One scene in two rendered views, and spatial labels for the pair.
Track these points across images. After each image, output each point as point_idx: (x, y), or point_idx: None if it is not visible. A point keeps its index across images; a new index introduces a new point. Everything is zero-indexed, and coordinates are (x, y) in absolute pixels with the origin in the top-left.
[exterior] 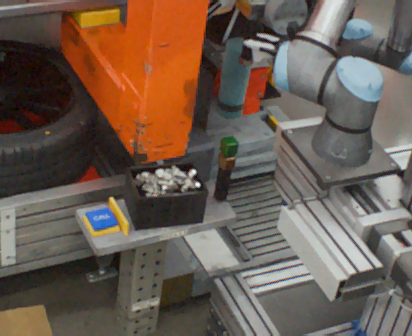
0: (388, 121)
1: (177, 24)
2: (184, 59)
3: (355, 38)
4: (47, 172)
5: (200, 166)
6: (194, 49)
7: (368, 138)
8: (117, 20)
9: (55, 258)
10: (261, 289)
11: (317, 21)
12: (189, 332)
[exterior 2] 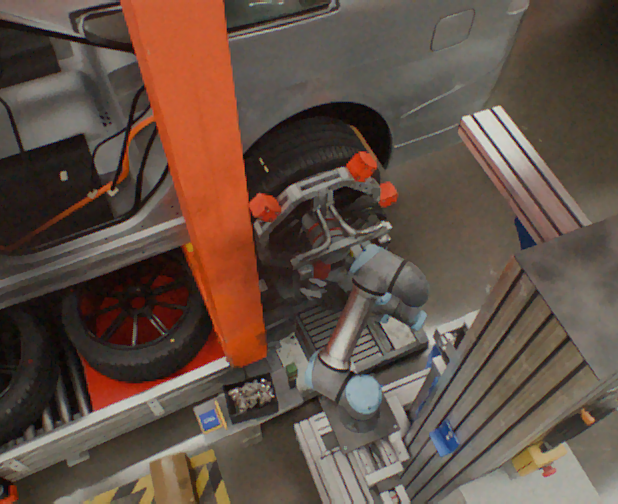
0: (442, 215)
1: (240, 319)
2: (251, 328)
3: (377, 304)
4: (177, 360)
5: (286, 330)
6: (257, 323)
7: (375, 417)
8: None
9: (192, 402)
10: (325, 431)
11: (333, 349)
12: (284, 439)
